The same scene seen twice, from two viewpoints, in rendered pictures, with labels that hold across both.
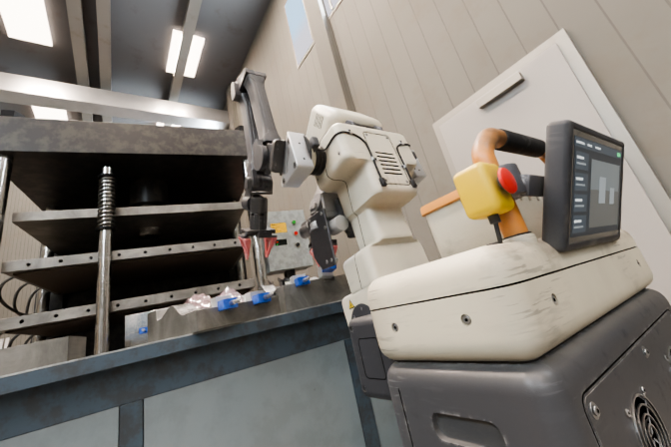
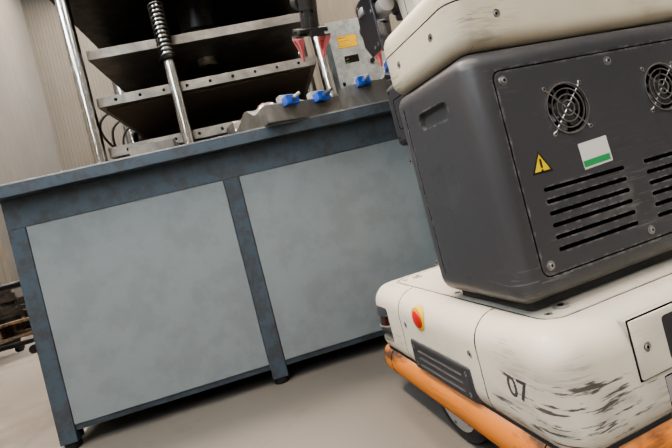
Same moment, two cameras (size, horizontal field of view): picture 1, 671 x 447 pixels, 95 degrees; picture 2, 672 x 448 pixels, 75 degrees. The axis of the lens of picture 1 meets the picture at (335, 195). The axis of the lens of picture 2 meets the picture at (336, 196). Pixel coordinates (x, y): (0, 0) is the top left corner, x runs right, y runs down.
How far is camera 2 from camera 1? 0.46 m
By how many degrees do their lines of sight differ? 28
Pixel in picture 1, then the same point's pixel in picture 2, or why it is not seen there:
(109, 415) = (217, 186)
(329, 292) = not seen: hidden behind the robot
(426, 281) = (411, 19)
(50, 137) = not seen: outside the picture
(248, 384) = (319, 170)
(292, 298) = (353, 99)
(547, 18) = not seen: outside the picture
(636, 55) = not seen: outside the picture
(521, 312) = (456, 20)
